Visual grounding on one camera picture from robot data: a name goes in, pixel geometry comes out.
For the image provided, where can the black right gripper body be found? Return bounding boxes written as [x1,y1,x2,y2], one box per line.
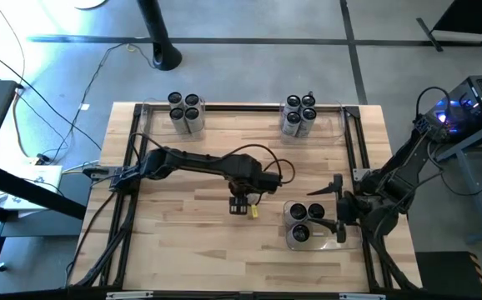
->
[332,173,369,244]

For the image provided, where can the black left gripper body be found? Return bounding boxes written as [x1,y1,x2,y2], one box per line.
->
[228,179,263,216]

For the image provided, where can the clear plastic bin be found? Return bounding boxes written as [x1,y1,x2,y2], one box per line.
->
[282,199,361,253]
[279,99,348,146]
[139,98,207,143]

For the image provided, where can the Celsius Arctic Vibe can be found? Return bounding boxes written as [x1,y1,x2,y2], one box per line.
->
[301,106,319,138]
[281,93,303,113]
[281,111,304,138]
[300,93,318,112]

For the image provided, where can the Celsius Tropical Vibe can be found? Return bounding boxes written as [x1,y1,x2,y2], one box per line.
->
[183,92,206,112]
[183,106,206,134]
[168,106,190,135]
[167,91,185,110]

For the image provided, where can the black case hazard stripes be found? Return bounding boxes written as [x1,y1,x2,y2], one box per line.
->
[414,251,482,300]

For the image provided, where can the grey metal cart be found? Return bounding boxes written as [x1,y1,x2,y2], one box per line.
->
[434,114,482,245]

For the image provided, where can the black stand pole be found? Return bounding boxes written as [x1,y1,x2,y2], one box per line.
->
[135,0,183,72]

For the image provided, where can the white box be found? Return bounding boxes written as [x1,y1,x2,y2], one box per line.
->
[0,164,65,212]

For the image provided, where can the black power plug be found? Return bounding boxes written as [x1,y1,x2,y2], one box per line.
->
[30,152,53,166]

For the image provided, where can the black folding stand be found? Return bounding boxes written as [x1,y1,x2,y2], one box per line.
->
[415,0,482,53]

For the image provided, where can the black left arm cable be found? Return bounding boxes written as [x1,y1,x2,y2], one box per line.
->
[128,132,297,187]

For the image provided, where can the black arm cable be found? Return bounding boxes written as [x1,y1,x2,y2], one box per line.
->
[128,132,297,187]
[414,86,453,126]

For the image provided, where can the white metal bracket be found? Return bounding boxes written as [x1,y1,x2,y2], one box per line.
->
[339,292,387,300]
[105,290,154,300]

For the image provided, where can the black aluminium table frame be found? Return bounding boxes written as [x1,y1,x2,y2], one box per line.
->
[66,102,424,293]

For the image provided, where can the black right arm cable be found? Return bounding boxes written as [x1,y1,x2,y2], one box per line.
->
[414,86,453,126]

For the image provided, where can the black power cable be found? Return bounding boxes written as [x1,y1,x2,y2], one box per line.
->
[51,41,157,164]
[0,41,103,151]

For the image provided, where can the beige power cable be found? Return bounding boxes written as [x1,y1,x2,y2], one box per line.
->
[0,0,33,159]

